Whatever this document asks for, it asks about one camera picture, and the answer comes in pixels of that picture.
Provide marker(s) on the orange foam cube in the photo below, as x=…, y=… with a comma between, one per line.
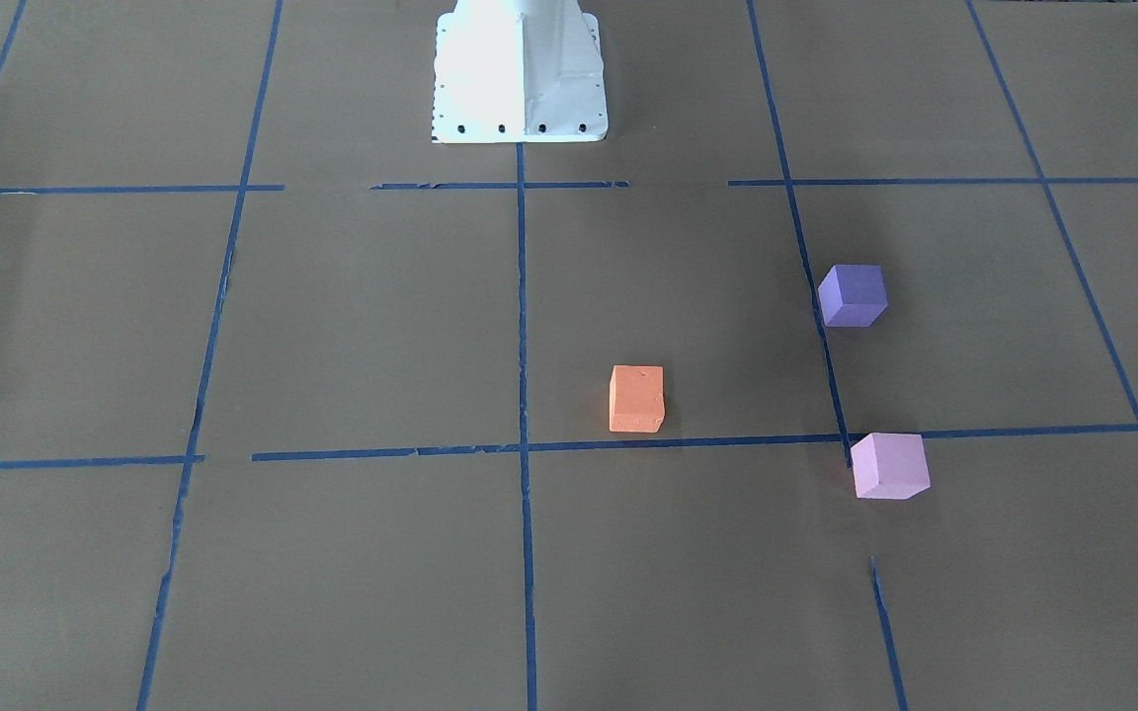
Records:
x=636, y=399

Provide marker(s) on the purple foam cube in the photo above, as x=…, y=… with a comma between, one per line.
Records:
x=852, y=296

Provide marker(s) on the pink foam cube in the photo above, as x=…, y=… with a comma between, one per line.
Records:
x=890, y=466

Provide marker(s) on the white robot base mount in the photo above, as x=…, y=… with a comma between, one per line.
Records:
x=518, y=72

